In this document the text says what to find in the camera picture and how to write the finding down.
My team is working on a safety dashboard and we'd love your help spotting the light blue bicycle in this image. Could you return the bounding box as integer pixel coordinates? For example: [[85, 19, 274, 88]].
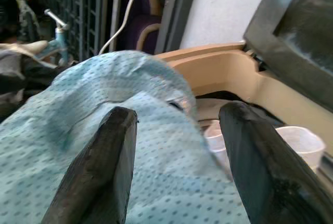
[[31, 8, 71, 66]]

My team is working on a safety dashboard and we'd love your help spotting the dark grey door frame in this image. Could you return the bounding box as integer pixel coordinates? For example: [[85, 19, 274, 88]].
[[153, 0, 200, 55]]

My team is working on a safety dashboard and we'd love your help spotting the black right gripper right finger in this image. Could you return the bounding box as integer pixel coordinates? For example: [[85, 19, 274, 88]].
[[218, 101, 333, 224]]

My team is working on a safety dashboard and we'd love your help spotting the light blue dotted garment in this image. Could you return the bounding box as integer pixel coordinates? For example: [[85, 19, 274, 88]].
[[0, 50, 251, 224]]

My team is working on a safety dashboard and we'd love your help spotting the dark metal window grille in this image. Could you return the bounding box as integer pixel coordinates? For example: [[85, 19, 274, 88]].
[[33, 0, 111, 62]]

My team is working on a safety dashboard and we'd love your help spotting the white plastic cup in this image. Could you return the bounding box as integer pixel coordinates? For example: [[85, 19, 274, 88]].
[[203, 124, 229, 169], [274, 126, 326, 174]]

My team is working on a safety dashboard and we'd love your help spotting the pile of dark grey clothes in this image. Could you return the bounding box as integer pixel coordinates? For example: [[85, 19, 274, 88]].
[[0, 41, 76, 123]]

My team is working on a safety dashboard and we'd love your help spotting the purple chair with wooden frame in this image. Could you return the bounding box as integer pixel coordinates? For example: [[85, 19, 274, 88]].
[[127, 0, 163, 53]]

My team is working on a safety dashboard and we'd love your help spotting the white cable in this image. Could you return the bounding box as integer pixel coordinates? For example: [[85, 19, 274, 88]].
[[98, 0, 152, 56]]

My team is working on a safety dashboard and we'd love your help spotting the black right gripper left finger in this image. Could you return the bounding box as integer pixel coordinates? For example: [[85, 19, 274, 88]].
[[41, 106, 138, 224]]

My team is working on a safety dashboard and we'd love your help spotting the dark washing machine lid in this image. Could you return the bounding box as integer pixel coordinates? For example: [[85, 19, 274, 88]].
[[243, 0, 333, 114]]

